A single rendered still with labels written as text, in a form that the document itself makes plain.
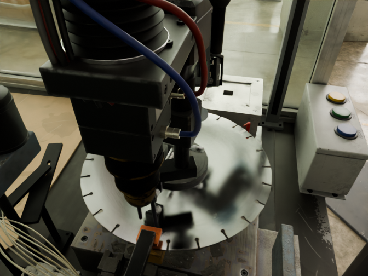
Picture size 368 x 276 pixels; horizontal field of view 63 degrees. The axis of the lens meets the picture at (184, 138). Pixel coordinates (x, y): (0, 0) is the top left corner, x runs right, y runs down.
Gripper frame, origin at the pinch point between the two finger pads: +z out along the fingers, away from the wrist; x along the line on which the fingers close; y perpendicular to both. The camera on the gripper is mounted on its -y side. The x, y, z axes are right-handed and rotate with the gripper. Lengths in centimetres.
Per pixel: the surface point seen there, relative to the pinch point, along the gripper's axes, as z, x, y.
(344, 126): -0.7, 28.8, 28.2
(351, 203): 49, 130, 42
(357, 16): -90, 323, 46
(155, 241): 12.2, -15.6, 5.3
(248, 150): 3.0, 6.9, 11.7
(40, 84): -8, 29, -69
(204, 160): 4.4, 0.2, 5.7
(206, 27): -13.8, -18.5, 12.4
